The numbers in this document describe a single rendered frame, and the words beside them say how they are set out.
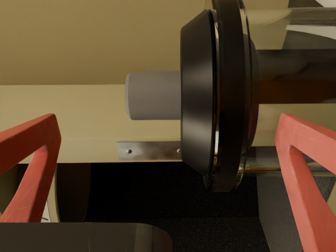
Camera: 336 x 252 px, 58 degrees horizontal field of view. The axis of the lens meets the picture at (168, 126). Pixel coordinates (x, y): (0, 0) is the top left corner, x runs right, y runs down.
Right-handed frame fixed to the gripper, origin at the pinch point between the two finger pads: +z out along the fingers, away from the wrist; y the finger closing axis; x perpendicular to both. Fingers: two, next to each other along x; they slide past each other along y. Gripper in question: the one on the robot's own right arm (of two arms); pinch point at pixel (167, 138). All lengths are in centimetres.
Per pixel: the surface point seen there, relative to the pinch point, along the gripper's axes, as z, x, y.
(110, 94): 20.5, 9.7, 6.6
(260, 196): 27.2, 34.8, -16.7
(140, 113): 4.1, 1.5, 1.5
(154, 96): 4.2, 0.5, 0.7
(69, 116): 15.9, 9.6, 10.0
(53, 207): 13.5, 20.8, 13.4
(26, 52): 54, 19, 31
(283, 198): 20.0, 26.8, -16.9
